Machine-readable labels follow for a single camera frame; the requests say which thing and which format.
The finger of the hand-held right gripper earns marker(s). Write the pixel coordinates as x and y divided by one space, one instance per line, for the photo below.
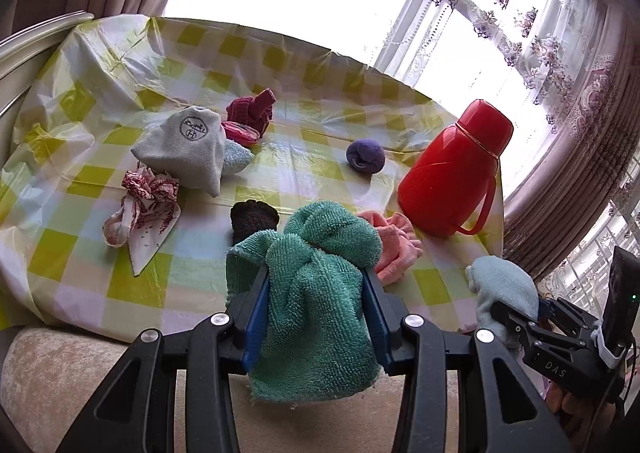
562 310
520 328

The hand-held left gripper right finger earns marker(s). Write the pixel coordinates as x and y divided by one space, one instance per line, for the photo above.
380 333

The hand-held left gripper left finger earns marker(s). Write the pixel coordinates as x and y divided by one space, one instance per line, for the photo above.
252 333

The pale blue sock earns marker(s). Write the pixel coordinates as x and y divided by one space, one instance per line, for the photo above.
500 283

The teal terry towel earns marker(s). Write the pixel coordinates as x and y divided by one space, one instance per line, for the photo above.
310 293

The purple sock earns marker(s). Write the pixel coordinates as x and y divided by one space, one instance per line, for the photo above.
365 158

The dark red sock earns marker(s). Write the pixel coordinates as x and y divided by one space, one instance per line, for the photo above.
247 108

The person's right hand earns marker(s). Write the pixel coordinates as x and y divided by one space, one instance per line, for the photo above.
575 410

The pink towel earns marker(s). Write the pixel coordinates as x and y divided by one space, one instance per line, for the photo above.
395 248

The dark brown knitted cloth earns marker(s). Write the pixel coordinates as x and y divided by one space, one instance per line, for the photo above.
252 220

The white red patterned cloth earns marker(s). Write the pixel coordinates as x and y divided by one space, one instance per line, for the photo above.
145 213

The yellow checkered plastic tablecloth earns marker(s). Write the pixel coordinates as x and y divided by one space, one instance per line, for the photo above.
310 173

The red thermos flask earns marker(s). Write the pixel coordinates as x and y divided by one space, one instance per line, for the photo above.
450 173

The grey pouch with black emblem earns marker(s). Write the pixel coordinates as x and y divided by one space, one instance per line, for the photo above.
190 148

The pink pouch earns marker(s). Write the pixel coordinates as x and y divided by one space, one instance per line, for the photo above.
237 132

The beige upholstered cushion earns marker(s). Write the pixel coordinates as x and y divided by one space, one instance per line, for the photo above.
50 383

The floral lace curtain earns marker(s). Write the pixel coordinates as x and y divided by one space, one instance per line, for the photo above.
500 8

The cream wooden cabinet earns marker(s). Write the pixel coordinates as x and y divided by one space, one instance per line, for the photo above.
30 43

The white window frame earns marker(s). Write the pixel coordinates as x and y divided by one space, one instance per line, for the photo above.
415 23

